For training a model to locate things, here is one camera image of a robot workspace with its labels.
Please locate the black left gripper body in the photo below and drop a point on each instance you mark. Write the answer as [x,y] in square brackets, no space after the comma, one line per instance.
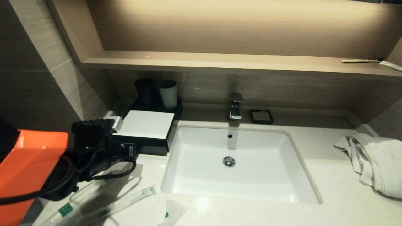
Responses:
[103,160]

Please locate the black box drawer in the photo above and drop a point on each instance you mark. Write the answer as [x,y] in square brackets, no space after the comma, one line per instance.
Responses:
[154,149]

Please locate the long clear toothbrush packet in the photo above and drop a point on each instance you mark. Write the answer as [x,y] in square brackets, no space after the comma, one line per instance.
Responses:
[66,209]
[138,195]

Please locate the orange and black left arm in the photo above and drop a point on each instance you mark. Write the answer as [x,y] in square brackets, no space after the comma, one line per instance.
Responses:
[28,163]

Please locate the black amenity box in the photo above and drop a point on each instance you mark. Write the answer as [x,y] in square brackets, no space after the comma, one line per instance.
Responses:
[176,125]

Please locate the black cup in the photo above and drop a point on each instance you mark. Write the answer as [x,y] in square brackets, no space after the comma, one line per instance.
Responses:
[144,91]

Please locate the small clear green-print packet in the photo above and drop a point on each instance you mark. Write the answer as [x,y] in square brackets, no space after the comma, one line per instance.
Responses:
[172,212]

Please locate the white cup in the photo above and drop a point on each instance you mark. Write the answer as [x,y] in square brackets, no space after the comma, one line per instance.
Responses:
[168,94]

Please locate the chrome sink drain stopper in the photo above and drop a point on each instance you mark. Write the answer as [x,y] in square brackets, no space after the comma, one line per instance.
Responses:
[229,161]

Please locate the chrome faucet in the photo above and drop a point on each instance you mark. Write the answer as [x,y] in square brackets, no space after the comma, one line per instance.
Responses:
[235,106]

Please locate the white rectangular sink basin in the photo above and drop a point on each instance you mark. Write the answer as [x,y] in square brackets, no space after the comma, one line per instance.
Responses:
[251,175]

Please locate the black square soap dish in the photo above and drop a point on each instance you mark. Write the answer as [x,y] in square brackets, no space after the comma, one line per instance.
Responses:
[252,121]

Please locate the round soap bar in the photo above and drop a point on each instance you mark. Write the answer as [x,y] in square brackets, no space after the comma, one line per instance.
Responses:
[262,115]

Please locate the white folded towel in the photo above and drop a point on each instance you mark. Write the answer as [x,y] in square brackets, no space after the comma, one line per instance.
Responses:
[377,163]

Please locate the beige toothbrush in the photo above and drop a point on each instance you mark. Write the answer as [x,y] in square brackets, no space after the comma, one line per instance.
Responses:
[361,61]

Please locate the white toothpaste tube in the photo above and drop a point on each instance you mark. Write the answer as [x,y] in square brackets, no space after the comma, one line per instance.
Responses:
[391,65]

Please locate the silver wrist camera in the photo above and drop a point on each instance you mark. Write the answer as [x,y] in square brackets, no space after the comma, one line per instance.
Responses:
[115,124]

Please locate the wooden wall shelf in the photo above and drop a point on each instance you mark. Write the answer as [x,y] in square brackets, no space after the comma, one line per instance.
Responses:
[220,61]

